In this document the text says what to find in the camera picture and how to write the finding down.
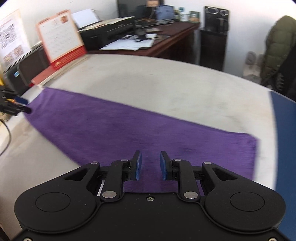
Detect dark wooden desk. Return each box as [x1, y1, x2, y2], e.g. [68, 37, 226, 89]
[89, 22, 200, 64]

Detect green puffer jacket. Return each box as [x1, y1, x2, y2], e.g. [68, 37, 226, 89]
[260, 16, 295, 86]

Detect black water dispenser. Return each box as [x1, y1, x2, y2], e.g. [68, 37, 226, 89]
[200, 6, 230, 71]

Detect grey slippers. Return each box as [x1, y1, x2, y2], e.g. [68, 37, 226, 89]
[242, 51, 263, 84]

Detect purple towel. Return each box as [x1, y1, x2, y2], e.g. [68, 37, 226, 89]
[26, 88, 257, 192]

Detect blue bag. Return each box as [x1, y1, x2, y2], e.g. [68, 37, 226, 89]
[156, 5, 175, 20]

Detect black printer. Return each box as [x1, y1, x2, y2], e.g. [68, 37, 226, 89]
[78, 16, 135, 51]

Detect black computer monitor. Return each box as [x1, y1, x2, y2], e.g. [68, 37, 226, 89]
[117, 0, 148, 19]

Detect white papers on desk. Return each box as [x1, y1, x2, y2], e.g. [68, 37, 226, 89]
[100, 34, 158, 51]

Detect red book stack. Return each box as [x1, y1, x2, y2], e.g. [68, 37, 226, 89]
[31, 55, 89, 86]

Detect QR code sign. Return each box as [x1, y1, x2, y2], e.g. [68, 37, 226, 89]
[1, 10, 31, 71]

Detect red desk calendar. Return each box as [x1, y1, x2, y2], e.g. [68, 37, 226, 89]
[37, 10, 86, 70]

